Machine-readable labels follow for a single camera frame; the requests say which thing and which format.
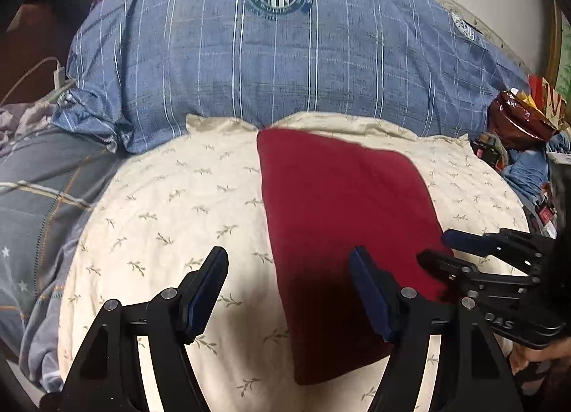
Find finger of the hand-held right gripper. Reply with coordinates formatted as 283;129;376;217
416;249;537;302
441;228;543;271

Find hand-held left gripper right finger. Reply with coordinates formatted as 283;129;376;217
349;246;522;412

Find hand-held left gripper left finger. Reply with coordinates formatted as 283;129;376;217
58;246;229;412

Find dark red garment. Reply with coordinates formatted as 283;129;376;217
256;128;456;386

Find person's right hand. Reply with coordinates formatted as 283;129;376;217
509;338;571;399

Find blue denim cloth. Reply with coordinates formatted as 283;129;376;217
502;131;571;204

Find cream leaf print pillow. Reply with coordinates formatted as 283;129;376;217
58;111;536;412

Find dark red snack bag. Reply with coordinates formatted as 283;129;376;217
488;88;571;151

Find red printed box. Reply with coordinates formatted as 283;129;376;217
529;75;571;128

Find grey striped bed sheet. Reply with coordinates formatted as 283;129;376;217
0;127;130;395

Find blue plaid duvet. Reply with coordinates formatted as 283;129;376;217
54;0;531;154

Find white power strip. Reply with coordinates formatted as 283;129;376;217
45;80;79;103

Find mauve grey crumpled cloth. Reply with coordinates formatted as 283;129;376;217
0;102;59;158

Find brown wooden furniture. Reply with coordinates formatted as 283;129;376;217
0;0;79;105

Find green wall poster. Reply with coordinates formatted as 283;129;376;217
552;1;571;97

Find white charger cable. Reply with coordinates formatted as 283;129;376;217
0;57;61;106

